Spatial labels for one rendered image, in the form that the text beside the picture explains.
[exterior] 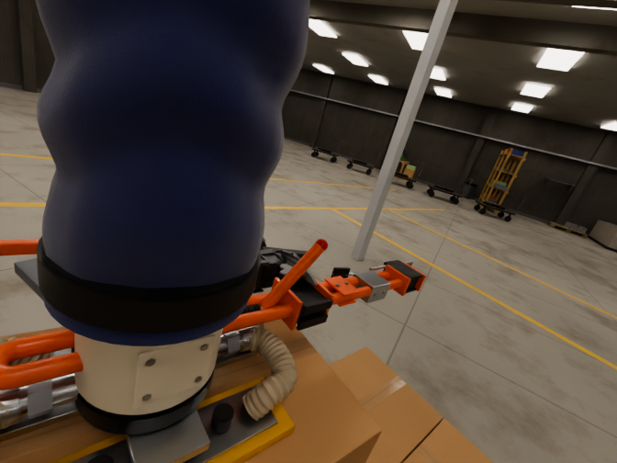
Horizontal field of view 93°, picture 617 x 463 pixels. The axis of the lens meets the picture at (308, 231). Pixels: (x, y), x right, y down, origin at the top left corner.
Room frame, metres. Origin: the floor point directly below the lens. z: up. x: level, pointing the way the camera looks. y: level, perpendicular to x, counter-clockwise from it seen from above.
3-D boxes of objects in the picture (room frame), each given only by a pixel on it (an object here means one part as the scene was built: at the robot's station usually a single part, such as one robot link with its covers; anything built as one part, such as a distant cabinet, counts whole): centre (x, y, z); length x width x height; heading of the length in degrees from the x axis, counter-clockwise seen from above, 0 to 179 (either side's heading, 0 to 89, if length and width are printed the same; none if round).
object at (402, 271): (0.72, -0.28, 1.12); 0.08 x 0.07 x 0.05; 134
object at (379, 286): (0.63, -0.17, 1.12); 0.07 x 0.07 x 0.04; 44
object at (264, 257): (0.58, 0.08, 1.13); 0.12 x 0.09 x 0.08; 45
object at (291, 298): (0.48, -0.02, 1.13); 0.10 x 0.08 x 0.06; 44
